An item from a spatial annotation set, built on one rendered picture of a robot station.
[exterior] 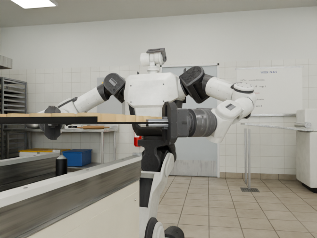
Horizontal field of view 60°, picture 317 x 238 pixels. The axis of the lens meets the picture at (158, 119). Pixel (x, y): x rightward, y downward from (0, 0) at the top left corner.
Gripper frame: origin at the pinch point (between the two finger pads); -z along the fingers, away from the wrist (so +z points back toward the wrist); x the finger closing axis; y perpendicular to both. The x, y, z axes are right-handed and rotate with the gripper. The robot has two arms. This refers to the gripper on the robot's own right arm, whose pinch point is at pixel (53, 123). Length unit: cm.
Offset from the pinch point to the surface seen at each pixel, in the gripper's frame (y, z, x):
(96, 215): 4, -49, -19
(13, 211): -10, -62, -12
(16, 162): -11.1, -22.0, -10.6
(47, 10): 24, 422, 201
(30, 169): -7.5, -18.1, -13.5
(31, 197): -8, -60, -11
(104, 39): 127, 426, 164
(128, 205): 15.0, -38.3, -21.1
